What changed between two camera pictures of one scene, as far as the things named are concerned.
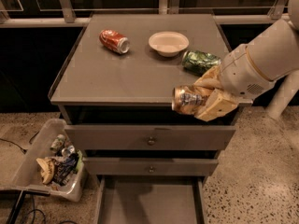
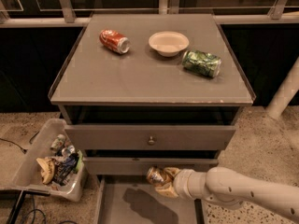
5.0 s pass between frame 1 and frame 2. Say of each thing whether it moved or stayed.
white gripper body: moved
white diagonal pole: stayed
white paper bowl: stayed
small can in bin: stayed
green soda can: stayed
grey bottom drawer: stayed
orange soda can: moved
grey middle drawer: stayed
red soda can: stayed
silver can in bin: stayed
